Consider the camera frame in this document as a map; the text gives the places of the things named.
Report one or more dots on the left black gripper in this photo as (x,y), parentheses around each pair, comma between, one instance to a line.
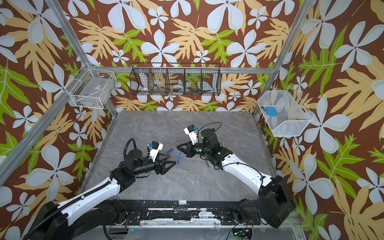
(162,169)

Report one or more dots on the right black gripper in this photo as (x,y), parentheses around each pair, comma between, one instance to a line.
(188,148)

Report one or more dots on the blue pen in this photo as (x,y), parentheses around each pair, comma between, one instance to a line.
(179,157)

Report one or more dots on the blue pen cap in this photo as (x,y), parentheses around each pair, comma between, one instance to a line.
(170,151)

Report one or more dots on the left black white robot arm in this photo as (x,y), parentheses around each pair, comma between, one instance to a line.
(60,221)

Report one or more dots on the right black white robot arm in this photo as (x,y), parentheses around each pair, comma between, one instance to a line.
(274,201)

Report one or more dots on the blue object in basket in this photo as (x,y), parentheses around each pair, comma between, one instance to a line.
(270,111)

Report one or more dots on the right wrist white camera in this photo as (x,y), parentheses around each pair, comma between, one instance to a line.
(192,131)

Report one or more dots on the wrist white camera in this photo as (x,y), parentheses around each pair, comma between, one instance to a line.
(153,150)
(192,131)

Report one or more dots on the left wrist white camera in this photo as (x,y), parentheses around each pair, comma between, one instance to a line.
(153,150)

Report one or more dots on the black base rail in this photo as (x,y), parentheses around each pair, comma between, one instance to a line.
(218,213)

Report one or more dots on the black wire basket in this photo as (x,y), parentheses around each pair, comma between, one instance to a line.
(178,79)

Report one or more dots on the white wire basket left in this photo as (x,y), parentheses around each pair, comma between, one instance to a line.
(91,87)

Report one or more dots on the white wire basket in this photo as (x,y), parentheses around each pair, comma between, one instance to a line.
(293,114)
(91,87)

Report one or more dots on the white wire basket right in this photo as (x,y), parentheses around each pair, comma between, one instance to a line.
(293,114)

